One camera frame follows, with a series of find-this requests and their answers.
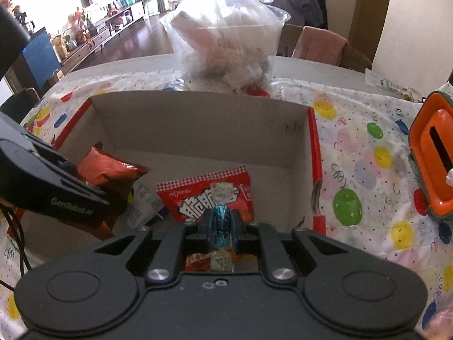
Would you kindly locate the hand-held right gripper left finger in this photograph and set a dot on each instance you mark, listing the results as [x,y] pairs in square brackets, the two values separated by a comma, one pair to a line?
[207,232]

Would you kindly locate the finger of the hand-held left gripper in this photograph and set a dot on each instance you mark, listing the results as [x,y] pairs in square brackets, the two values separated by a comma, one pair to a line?
[65,170]

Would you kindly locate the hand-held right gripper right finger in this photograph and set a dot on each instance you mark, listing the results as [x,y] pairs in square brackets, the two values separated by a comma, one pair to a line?
[236,233]

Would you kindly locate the blue candy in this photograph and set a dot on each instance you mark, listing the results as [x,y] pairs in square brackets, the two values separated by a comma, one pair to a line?
[223,226]

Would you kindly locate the red checkered snack packet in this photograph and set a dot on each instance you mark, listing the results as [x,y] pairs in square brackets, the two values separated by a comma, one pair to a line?
[198,198]

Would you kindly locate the orange brown snack packet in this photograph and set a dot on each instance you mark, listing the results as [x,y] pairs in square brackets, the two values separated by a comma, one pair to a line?
[106,166]

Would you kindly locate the red cardboard box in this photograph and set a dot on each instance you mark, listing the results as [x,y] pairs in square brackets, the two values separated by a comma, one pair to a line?
[198,127]

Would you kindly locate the green clear candy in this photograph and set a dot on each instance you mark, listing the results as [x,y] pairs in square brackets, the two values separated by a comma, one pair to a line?
[222,261]

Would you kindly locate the black chair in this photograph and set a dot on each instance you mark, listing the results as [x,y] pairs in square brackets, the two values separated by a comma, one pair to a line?
[19,102]

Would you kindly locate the blue front cabinet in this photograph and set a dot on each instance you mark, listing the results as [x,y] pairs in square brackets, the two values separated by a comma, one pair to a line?
[42,60]

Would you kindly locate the wooden television cabinet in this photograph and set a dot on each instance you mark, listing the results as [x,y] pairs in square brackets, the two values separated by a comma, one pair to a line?
[102,35]

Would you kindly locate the polka dot tablecloth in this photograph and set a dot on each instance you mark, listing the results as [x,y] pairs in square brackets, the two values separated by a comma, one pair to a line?
[364,170]

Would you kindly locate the clear bag with plastic tub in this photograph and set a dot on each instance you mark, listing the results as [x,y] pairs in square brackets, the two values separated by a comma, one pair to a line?
[226,39]

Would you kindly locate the pink cloth on chair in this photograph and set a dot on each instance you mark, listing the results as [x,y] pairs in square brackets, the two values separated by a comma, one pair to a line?
[318,44]

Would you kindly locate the wooden chair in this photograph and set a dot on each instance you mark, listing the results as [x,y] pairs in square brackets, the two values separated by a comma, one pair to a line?
[357,60]

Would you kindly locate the small clear packet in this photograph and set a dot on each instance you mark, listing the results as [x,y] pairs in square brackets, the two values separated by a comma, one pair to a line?
[393,85]

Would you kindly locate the pink plastic bag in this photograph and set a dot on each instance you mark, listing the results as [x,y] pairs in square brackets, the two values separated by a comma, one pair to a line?
[440,326]

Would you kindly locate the clothes pile on sofa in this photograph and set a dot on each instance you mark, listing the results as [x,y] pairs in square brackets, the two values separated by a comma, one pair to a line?
[293,0]

